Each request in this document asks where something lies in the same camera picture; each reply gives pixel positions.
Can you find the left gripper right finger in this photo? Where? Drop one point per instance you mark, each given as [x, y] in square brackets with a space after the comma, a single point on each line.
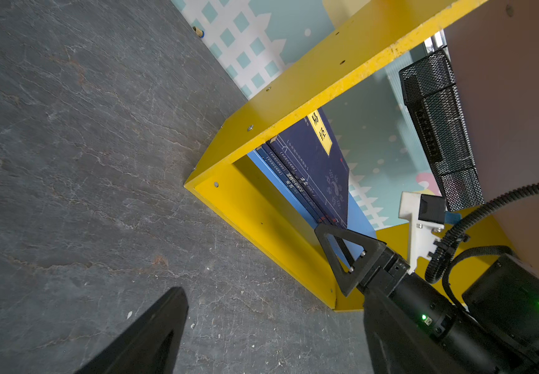
[397, 345]

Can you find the navy book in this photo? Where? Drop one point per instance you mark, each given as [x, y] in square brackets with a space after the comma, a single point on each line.
[288, 180]
[310, 151]

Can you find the black mesh wire basket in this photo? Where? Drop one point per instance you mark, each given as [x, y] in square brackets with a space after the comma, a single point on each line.
[431, 96]

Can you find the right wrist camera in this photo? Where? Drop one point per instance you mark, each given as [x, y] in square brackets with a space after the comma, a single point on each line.
[427, 215]

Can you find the yellow pink blue bookshelf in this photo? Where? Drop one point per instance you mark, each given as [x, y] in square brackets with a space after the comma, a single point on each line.
[393, 103]

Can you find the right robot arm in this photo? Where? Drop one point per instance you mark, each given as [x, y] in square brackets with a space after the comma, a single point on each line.
[504, 301]

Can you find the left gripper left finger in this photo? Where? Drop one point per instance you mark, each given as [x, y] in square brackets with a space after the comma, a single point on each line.
[151, 343]

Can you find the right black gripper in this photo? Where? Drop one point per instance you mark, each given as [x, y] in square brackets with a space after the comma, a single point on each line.
[359, 261]

